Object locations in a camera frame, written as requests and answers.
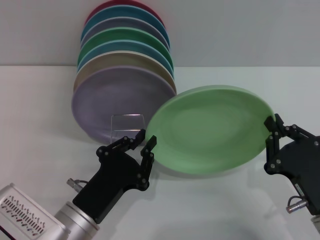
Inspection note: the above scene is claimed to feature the crimson red plate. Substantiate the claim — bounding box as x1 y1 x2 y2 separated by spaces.
84 0 166 28

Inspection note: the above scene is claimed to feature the metal wire plate rack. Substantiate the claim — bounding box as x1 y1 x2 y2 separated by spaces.
109 113 146 138

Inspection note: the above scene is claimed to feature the left gripper cable connector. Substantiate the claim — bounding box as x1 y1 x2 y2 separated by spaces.
66 177 89 194

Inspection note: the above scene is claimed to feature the right gripper cable connector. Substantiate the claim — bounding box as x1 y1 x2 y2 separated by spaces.
285 196 309 214

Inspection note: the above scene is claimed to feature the light green plate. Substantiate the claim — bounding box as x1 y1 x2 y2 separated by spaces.
144 84 275 175

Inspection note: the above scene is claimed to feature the beige plate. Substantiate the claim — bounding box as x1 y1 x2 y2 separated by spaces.
73 50 178 96

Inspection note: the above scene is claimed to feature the lilac plate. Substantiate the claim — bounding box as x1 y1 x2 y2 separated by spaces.
71 65 178 145

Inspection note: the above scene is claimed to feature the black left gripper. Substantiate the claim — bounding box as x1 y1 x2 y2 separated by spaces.
72 128 158 225

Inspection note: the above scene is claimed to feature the grey lilac-rimmed plate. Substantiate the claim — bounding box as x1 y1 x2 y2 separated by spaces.
80 16 171 48

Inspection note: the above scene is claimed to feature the gripper cable connector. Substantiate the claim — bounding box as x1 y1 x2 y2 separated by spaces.
66 177 89 194
285 196 309 214

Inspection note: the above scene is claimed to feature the dark green plate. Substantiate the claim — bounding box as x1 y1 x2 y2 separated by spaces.
77 27 173 66

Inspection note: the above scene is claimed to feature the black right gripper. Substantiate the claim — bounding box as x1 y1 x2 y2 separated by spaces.
263 113 320 216

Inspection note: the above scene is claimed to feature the light blue plate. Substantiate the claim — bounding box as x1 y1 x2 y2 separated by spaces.
76 39 175 76

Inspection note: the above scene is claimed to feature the teal blue plate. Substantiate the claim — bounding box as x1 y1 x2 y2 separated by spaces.
80 4 169 42

